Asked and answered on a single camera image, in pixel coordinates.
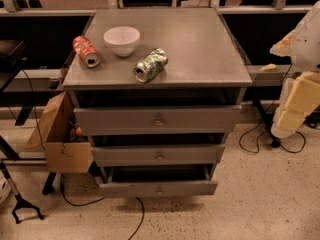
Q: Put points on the beige foam scrap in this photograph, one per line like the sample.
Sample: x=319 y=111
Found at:
x=268 y=67

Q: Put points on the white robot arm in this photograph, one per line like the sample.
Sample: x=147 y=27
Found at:
x=305 y=51

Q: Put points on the orange soda can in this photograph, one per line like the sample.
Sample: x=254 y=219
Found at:
x=86 y=52

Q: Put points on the brown cardboard box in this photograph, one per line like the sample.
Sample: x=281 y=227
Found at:
x=52 y=135

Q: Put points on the green crushed soda can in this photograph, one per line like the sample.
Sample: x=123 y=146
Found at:
x=151 y=65

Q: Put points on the white ceramic bowl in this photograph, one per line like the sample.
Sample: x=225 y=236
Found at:
x=122 y=40

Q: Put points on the grey drawer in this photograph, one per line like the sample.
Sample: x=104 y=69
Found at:
x=157 y=120
x=157 y=181
x=157 y=155

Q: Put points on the grey metal rail bench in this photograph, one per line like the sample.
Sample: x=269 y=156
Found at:
x=273 y=77

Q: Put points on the grey drawer cabinet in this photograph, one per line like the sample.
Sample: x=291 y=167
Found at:
x=204 y=69

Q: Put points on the black tripod stand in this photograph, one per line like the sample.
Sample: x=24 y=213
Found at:
x=21 y=203

